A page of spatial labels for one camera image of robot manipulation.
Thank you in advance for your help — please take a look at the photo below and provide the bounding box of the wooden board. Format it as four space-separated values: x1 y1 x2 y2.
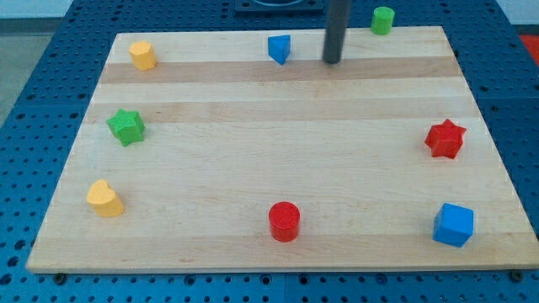
27 26 538 274

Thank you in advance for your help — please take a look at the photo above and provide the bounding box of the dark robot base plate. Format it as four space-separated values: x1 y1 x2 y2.
234 0 325 14

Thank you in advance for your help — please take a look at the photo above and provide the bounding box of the blue cube block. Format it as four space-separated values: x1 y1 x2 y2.
432 203 474 247

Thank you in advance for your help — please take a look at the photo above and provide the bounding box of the blue triangle block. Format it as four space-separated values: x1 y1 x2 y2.
267 35 291 65

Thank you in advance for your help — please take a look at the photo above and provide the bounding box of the yellow hexagon block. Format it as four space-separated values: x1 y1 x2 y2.
129 40 157 71

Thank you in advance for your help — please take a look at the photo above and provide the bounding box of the red star block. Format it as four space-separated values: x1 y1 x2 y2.
424 119 467 159

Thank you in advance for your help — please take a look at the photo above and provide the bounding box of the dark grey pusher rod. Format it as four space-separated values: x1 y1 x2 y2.
322 0 352 65

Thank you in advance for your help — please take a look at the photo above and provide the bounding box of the yellow heart block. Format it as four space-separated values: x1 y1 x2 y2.
86 179 125 217

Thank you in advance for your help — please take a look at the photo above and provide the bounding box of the green star block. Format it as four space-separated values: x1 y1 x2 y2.
106 109 145 146

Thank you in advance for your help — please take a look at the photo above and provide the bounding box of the green cylinder block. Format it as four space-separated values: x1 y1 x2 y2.
371 7 395 35

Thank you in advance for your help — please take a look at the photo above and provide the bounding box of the red cylinder block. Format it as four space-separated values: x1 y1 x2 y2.
268 201 301 242

